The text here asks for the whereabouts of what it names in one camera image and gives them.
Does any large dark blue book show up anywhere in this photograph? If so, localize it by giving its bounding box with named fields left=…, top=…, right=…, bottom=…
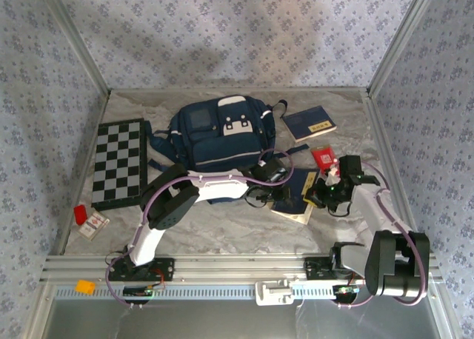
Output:
left=270, top=168, right=321, bottom=225

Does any red packet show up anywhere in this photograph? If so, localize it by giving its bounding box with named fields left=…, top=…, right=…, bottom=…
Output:
left=310, top=144, right=340, bottom=175

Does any small blue book yellow label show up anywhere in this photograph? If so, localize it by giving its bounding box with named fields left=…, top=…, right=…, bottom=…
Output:
left=281, top=105, right=338, bottom=143

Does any navy blue student backpack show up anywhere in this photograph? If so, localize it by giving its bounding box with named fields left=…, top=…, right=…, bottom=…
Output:
left=147, top=96, right=289, bottom=206

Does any right small circuit board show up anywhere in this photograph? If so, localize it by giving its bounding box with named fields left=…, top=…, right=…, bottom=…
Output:
left=332, top=284, right=359, bottom=298

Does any small circuit board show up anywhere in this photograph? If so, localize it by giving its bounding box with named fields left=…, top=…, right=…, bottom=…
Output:
left=332, top=284, right=359, bottom=298
left=123, top=285, right=155, bottom=299

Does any grey metal sheet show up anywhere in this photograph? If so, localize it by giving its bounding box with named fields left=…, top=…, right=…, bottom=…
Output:
left=40, top=298, right=455, bottom=339

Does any black grey checkerboard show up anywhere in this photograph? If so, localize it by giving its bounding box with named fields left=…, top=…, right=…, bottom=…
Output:
left=91, top=118, right=149, bottom=210

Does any left small circuit board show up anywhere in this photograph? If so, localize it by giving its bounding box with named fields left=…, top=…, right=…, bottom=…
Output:
left=123, top=285, right=155, bottom=299

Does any playing card box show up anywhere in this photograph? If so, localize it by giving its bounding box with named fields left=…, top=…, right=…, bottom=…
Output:
left=76, top=211, right=111, bottom=242

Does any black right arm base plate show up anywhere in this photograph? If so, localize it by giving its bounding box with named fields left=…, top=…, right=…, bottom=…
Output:
left=304, top=257, right=373, bottom=281

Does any aluminium frame cross rail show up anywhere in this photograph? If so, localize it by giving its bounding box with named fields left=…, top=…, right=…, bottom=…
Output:
left=39, top=253, right=444, bottom=283

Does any white plastic bracket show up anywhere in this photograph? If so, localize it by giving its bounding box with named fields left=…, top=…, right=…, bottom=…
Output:
left=255, top=278, right=296, bottom=306

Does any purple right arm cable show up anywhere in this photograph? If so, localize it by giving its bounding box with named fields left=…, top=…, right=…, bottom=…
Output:
left=335, top=161, right=431, bottom=310

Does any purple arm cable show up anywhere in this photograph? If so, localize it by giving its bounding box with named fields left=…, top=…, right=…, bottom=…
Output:
left=335, top=161, right=431, bottom=310
left=105, top=149, right=296, bottom=310

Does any slotted grey cable duct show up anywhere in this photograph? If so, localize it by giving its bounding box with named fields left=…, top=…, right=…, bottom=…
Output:
left=53, top=283, right=434, bottom=299

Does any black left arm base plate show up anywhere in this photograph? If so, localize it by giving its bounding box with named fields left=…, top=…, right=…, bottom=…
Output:
left=107, top=258, right=176, bottom=283

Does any aluminium frame post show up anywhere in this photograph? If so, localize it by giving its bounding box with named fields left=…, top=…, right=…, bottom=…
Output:
left=36, top=0, right=112, bottom=99
left=366, top=0, right=444, bottom=99

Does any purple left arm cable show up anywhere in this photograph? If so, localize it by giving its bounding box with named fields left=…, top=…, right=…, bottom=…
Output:
left=105, top=149, right=296, bottom=310

